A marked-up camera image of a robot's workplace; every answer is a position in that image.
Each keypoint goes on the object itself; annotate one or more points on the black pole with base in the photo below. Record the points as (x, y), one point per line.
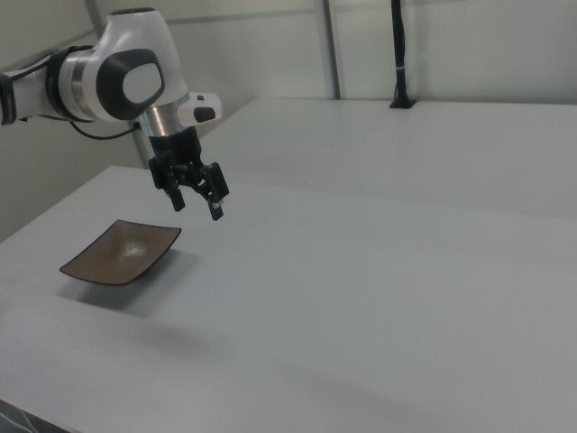
(399, 54)

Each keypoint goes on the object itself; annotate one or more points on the brown square ceramic plate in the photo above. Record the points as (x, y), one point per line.
(121, 252)

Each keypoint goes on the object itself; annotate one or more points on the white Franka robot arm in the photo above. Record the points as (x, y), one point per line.
(112, 40)

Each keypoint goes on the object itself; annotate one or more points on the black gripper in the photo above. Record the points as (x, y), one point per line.
(176, 146)

